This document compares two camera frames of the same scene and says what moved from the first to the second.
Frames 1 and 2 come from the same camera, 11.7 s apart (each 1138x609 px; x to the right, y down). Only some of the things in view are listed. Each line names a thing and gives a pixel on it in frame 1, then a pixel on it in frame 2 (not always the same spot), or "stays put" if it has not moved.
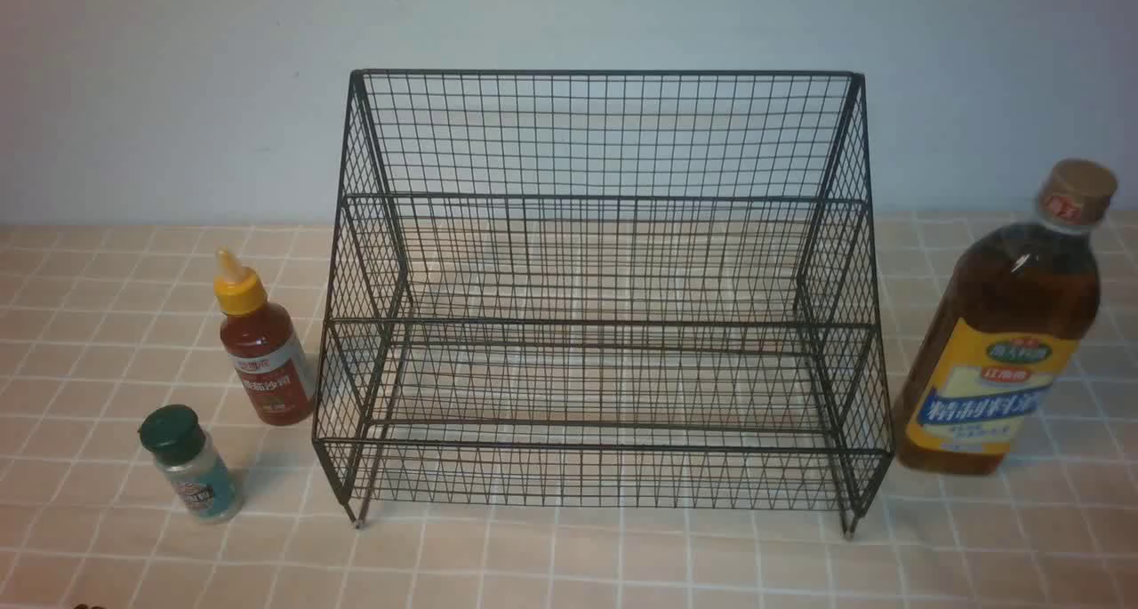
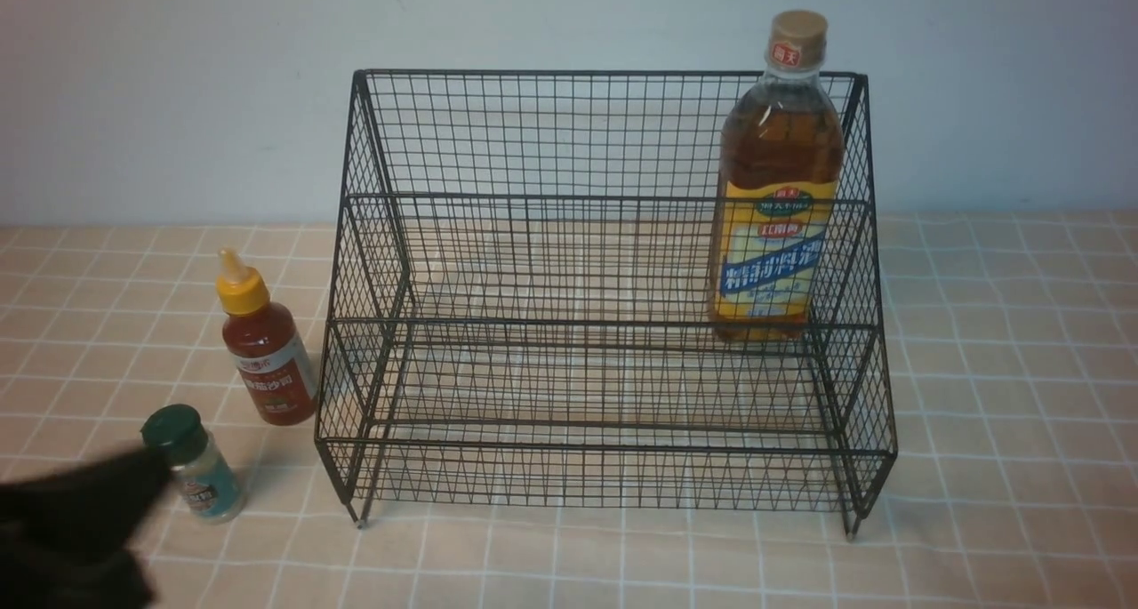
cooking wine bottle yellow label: (1004, 326) to (780, 188)
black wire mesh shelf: (605, 289) stays put
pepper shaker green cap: (189, 460) stays put
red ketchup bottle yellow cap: (265, 344) stays put
